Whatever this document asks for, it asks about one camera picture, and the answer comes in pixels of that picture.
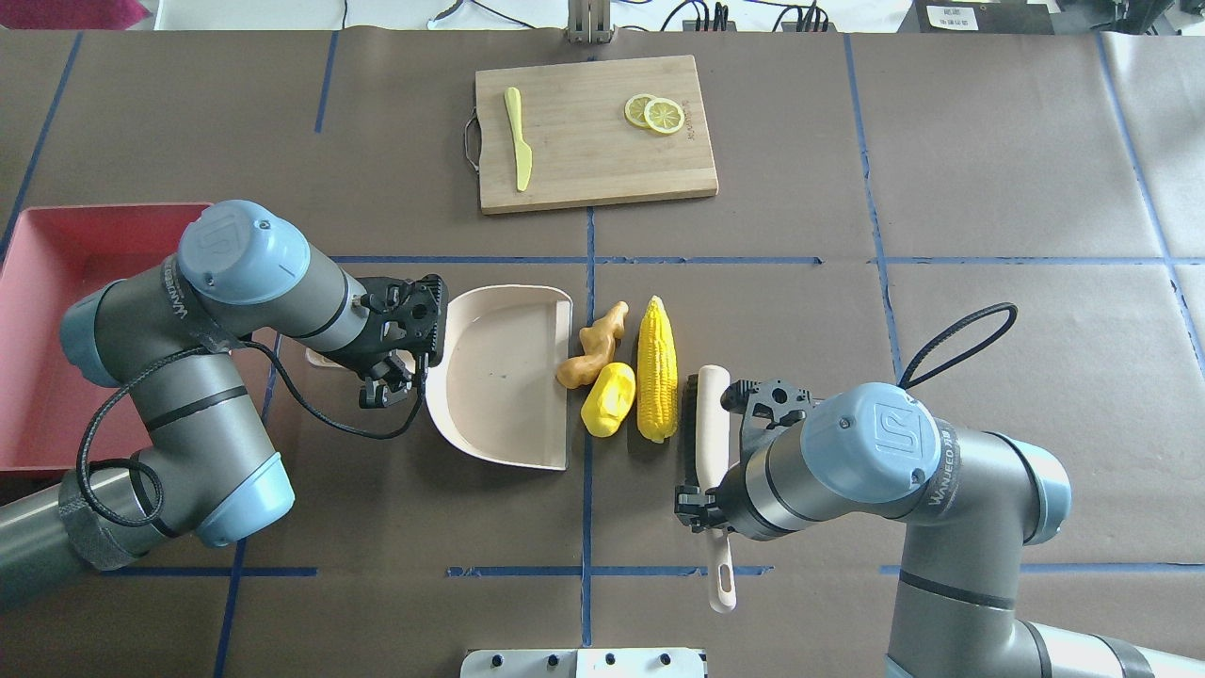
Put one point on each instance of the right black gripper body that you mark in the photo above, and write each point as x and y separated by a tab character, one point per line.
717	509

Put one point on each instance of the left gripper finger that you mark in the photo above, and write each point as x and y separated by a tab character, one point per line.
380	393

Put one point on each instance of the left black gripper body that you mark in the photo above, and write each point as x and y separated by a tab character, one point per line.
378	363

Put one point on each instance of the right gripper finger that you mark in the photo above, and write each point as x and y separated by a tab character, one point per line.
696	508
744	397

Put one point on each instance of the wooden hand brush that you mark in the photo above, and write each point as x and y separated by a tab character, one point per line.
705	447

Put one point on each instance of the yellow toy corn cob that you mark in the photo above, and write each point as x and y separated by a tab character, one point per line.
657	375

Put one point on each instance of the yellow toy lemon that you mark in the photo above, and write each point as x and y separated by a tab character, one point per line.
610	400

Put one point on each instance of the beige plastic dustpan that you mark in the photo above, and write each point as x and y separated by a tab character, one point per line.
494	395

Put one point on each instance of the brown toy ginger root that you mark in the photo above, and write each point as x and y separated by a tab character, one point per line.
599	341

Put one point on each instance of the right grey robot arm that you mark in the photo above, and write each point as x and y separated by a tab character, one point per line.
971	501

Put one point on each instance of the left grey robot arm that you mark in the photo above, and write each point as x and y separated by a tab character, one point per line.
178	447

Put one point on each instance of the yellow-green plastic knife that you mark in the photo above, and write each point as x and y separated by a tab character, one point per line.
524	157

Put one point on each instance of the bamboo cutting board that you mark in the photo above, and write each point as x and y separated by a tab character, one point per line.
585	152

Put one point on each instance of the lemon slice front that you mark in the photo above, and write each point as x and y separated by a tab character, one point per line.
663	116

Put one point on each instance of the lemon slice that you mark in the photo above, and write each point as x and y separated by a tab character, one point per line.
663	116
634	110

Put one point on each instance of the lemon slice back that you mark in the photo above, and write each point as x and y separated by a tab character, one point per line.
634	110

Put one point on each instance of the black box with label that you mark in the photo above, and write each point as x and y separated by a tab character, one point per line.
977	17

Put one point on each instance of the magenta cloth on stand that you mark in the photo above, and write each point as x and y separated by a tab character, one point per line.
72	15

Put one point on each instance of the white pillar mount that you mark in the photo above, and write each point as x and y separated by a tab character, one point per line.
586	662

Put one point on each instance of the aluminium frame post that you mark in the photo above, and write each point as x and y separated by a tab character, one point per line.
589	22

